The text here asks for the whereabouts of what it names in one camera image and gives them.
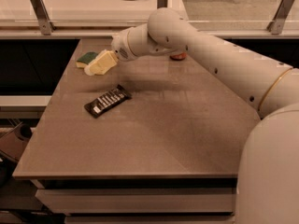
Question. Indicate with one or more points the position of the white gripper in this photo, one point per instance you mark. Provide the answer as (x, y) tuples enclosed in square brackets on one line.
[(120, 48)]

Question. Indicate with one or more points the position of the green and yellow sponge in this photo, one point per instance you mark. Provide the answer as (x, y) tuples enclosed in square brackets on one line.
[(85, 59)]

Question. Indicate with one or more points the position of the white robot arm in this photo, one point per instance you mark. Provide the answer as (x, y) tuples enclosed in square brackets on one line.
[(267, 189)]

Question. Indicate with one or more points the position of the black candy bar wrapper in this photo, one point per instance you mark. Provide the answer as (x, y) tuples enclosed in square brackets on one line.
[(107, 101)]

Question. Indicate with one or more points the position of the red cola can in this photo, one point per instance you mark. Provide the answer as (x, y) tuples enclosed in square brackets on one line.
[(178, 57)]

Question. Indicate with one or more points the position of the glass barrier panel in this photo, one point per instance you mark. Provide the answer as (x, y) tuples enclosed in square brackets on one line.
[(204, 14)]

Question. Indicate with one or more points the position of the dark chair at left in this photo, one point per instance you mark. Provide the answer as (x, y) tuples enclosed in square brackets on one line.
[(12, 145)]

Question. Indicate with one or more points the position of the grey drawer front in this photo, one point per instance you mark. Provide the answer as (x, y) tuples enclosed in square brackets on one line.
[(138, 201)]

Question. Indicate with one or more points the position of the left metal rail bracket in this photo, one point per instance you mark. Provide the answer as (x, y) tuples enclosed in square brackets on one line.
[(42, 16)]

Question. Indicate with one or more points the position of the metal rail bracket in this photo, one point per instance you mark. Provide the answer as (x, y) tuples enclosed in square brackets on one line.
[(162, 3), (275, 26), (42, 16)]

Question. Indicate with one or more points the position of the middle metal rail bracket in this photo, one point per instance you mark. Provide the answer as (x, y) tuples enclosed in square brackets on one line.
[(162, 3)]

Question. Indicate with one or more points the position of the right metal rail bracket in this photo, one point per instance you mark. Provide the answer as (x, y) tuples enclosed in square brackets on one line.
[(275, 26)]

